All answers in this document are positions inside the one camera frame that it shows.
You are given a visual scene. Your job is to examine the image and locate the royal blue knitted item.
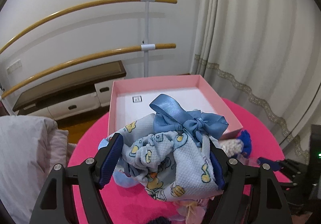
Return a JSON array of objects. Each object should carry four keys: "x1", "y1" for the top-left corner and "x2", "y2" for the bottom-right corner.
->
[{"x1": 237, "y1": 129, "x2": 279, "y2": 172}]

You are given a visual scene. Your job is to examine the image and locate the bag of white beads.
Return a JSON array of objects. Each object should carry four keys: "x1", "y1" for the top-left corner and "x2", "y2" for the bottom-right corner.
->
[{"x1": 219, "y1": 139, "x2": 244, "y2": 158}]

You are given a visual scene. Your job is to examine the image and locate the blue cartoon print cloth pouch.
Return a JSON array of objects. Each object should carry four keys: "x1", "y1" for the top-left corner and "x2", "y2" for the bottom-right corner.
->
[{"x1": 100, "y1": 93, "x2": 230, "y2": 202}]

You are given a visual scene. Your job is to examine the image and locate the navy crochet item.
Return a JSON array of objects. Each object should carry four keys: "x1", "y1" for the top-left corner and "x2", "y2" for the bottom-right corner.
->
[{"x1": 146, "y1": 216, "x2": 173, "y2": 224}]

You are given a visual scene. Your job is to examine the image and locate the light blue knitted ball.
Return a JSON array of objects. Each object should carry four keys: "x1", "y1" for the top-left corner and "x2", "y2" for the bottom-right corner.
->
[{"x1": 113, "y1": 164, "x2": 140, "y2": 189}]

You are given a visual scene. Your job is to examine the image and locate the low brown white cabinet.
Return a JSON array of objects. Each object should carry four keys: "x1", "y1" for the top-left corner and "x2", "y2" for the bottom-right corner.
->
[{"x1": 12, "y1": 61, "x2": 127, "y2": 121}]

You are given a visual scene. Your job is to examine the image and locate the pink cardboard box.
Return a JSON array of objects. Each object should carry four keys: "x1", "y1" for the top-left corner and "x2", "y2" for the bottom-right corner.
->
[{"x1": 107, "y1": 74, "x2": 244, "y2": 140}]

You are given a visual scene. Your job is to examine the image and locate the cream curtain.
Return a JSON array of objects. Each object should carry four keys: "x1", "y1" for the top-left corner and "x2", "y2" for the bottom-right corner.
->
[{"x1": 191, "y1": 0, "x2": 320, "y2": 163}]

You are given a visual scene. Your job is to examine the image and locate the lower wooden ballet barre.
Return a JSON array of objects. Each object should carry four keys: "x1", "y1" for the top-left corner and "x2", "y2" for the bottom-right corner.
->
[{"x1": 1, "y1": 43, "x2": 176, "y2": 100}]

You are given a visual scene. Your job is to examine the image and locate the wooden ballet barre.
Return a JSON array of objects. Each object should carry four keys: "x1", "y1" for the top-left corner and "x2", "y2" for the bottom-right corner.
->
[
  {"x1": 1, "y1": 43, "x2": 176, "y2": 100},
  {"x1": 1, "y1": 0, "x2": 178, "y2": 54}
]

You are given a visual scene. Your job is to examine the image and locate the upper wooden ballet barre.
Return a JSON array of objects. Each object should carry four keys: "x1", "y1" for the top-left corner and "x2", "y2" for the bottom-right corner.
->
[{"x1": 1, "y1": 0, "x2": 178, "y2": 54}]

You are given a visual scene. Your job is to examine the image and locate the white wall socket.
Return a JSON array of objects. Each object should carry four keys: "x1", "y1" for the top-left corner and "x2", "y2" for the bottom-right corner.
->
[{"x1": 7, "y1": 60, "x2": 22, "y2": 75}]

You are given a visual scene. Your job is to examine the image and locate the white barre stand post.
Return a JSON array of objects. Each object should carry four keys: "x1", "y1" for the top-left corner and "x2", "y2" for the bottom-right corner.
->
[{"x1": 140, "y1": 0, "x2": 155, "y2": 77}]

